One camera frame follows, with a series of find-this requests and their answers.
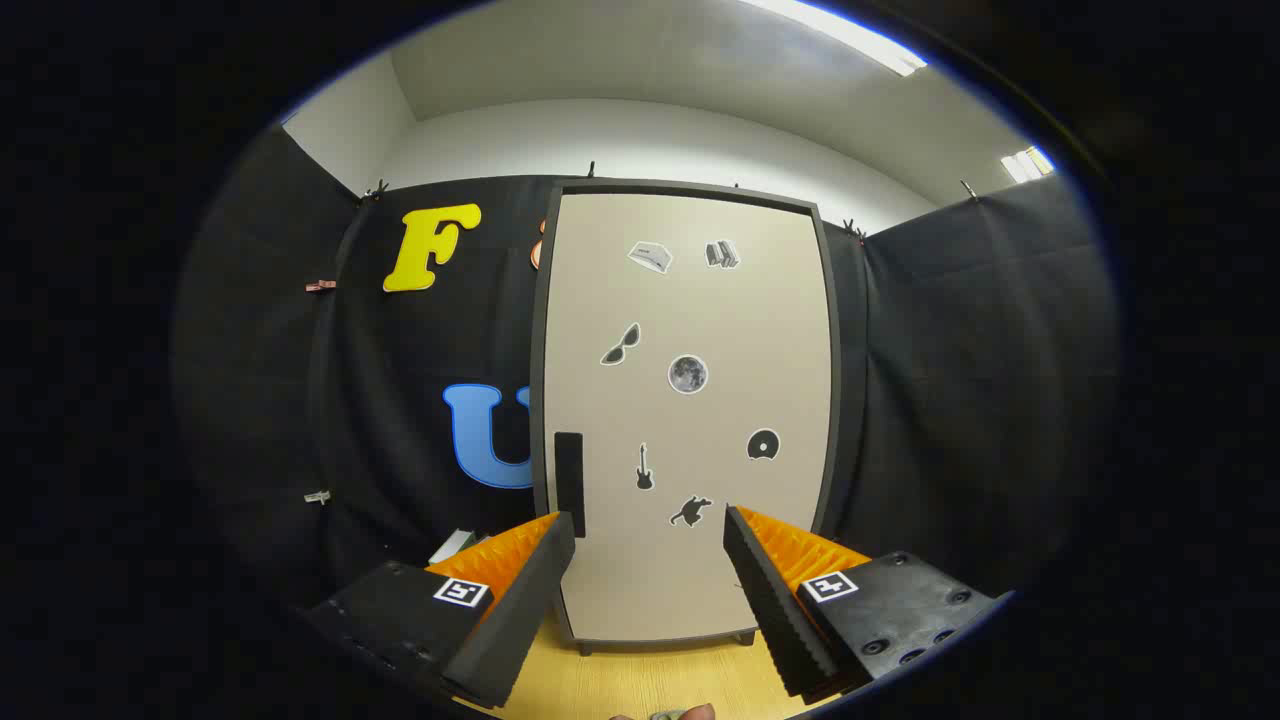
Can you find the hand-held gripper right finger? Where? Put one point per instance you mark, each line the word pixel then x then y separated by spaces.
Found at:
pixel 775 610

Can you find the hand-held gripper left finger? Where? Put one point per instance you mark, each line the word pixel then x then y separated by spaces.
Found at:
pixel 520 610

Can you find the green and white book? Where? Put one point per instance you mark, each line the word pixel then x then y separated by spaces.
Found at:
pixel 455 545

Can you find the black backdrop cloth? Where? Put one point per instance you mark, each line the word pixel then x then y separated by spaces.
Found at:
pixel 380 400

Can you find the ceiling light panel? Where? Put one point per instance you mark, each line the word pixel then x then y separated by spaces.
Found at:
pixel 1027 164

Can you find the long ceiling light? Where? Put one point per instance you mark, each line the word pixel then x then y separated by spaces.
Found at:
pixel 850 35

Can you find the beige cabinet with dark frame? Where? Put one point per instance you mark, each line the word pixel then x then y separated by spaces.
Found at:
pixel 690 189

